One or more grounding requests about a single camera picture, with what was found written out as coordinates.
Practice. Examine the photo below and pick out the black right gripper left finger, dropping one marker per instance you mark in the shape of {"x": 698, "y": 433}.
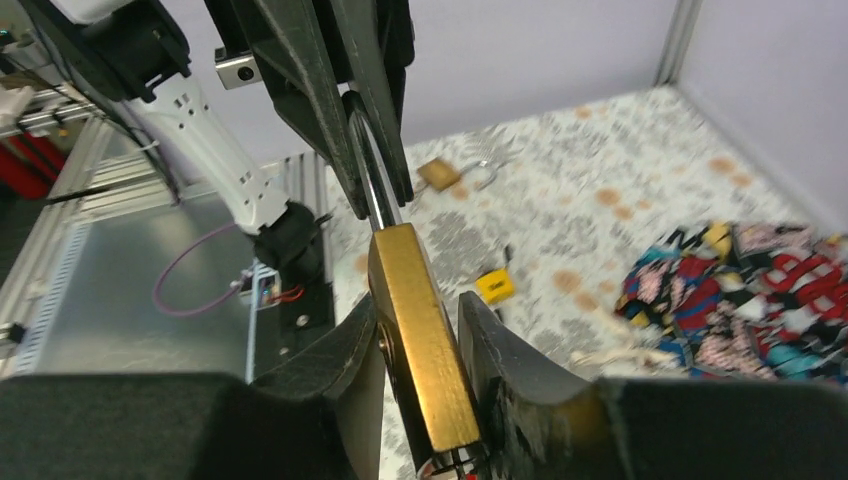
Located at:
{"x": 315, "y": 416}

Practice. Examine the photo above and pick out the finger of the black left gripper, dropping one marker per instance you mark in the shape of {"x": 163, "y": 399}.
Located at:
{"x": 378, "y": 39}
{"x": 288, "y": 45}

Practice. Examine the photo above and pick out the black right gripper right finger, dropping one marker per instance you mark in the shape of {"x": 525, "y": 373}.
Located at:
{"x": 540, "y": 421}

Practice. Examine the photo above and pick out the brass padlock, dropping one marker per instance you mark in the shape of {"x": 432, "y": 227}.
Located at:
{"x": 439, "y": 174}
{"x": 429, "y": 382}

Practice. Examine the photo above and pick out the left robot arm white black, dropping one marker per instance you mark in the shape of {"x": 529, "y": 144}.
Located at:
{"x": 335, "y": 72}

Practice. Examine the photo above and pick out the yellow small padlock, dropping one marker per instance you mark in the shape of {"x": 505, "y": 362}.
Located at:
{"x": 495, "y": 284}

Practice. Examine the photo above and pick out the colourful comic print cloth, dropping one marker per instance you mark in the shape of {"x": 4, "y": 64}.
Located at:
{"x": 736, "y": 300}

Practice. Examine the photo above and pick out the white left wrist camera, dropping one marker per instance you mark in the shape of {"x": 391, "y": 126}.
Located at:
{"x": 236, "y": 70}

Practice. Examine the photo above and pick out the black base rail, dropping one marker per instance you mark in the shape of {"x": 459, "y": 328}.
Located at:
{"x": 293, "y": 296}

